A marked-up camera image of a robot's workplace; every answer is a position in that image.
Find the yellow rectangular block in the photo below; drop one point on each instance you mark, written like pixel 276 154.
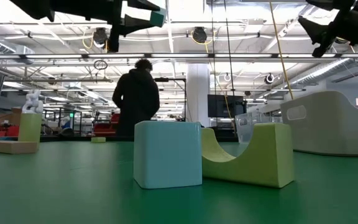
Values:
pixel 30 127

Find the person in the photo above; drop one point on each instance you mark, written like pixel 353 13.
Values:
pixel 135 99

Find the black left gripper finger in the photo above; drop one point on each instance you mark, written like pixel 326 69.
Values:
pixel 141 4
pixel 135 25

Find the black monitor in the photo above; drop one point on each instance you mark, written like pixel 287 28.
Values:
pixel 219 105

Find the clear plastic bin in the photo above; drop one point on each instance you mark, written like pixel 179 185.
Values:
pixel 244 127

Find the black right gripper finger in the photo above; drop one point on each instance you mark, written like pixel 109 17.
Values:
pixel 317 31
pixel 328 3

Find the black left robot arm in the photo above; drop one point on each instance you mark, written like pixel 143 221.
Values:
pixel 33 7

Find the light teal cube block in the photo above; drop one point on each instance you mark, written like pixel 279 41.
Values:
pixel 158 18
pixel 167 154

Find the white plastic bin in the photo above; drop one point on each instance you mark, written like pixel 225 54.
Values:
pixel 331 130

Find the red tool cart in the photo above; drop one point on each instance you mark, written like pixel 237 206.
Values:
pixel 104 127

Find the small yellow cube block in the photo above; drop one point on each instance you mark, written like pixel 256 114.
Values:
pixel 98 140

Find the white robot figure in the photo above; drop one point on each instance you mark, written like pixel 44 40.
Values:
pixel 33 104

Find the white building pillar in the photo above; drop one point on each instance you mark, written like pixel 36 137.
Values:
pixel 197 93

